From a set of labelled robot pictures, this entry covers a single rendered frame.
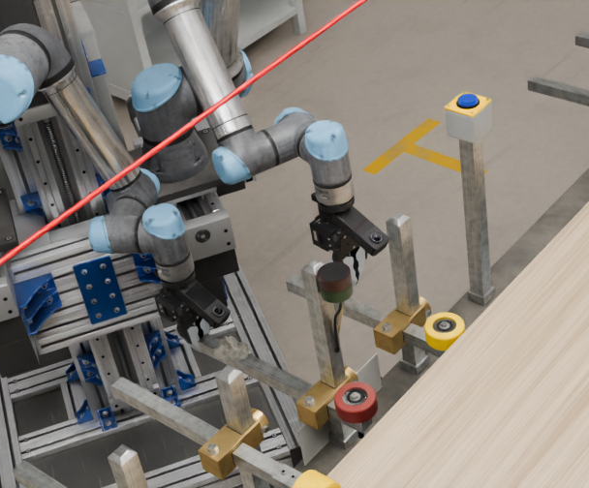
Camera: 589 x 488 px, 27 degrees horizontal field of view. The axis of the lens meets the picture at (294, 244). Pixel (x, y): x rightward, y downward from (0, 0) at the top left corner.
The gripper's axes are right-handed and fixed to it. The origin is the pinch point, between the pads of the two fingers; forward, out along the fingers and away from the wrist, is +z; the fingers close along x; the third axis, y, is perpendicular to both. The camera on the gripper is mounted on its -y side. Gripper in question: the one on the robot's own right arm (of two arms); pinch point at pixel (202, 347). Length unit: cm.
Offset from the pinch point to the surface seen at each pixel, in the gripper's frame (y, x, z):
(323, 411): -35.8, 2.8, -2.7
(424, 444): -60, 3, -7
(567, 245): -53, -59, -7
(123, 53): 192, -142, 51
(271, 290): 74, -89, 83
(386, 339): -34.0, -20.0, -2.7
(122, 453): -34, 46, -31
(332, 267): -37, -5, -34
